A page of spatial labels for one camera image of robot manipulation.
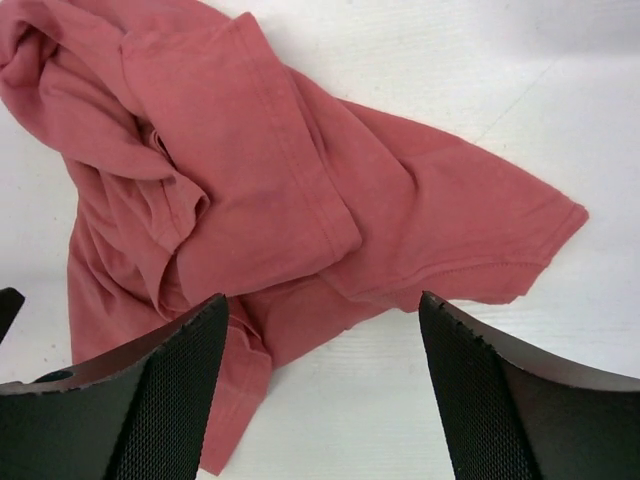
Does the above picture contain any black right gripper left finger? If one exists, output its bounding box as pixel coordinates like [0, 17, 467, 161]
[1, 294, 229, 479]

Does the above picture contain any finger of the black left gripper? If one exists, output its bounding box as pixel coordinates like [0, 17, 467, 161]
[0, 287, 25, 342]

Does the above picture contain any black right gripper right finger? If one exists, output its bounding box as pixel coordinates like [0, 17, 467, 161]
[419, 292, 639, 480]

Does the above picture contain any red t shirt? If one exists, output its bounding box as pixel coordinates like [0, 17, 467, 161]
[1, 1, 588, 475]

